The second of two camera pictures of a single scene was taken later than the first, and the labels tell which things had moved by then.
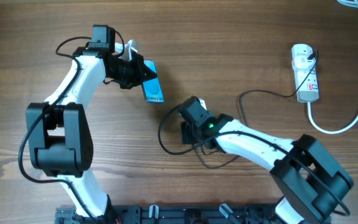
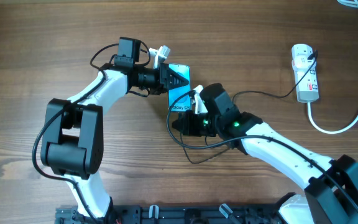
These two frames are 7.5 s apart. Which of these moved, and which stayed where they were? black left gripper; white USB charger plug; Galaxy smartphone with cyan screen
Moved: Galaxy smartphone with cyan screen; black left gripper
Stayed: white USB charger plug
